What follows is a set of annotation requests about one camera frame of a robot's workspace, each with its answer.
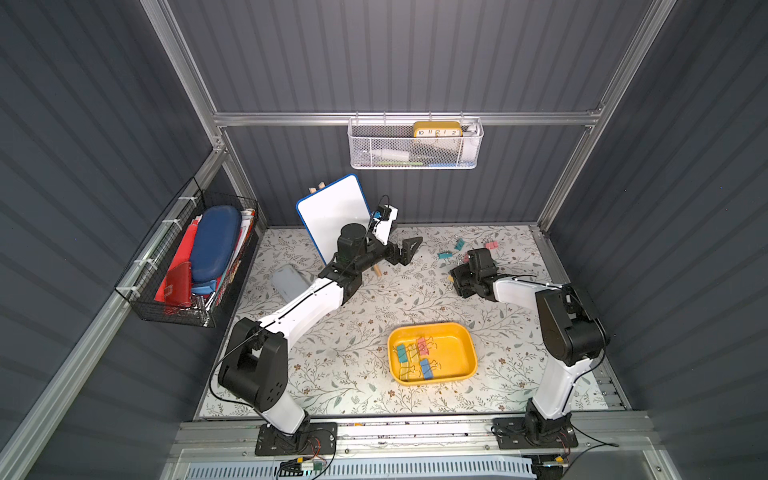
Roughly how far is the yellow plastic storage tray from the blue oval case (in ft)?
1.59

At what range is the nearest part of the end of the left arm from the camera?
63 centimetres

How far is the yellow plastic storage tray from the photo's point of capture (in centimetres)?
83

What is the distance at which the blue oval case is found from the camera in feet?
2.25

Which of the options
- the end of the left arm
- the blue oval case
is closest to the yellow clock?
the end of the left arm

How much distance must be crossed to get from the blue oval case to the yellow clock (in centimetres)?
57

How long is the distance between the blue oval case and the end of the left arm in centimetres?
26

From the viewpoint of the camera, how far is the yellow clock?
886 mm
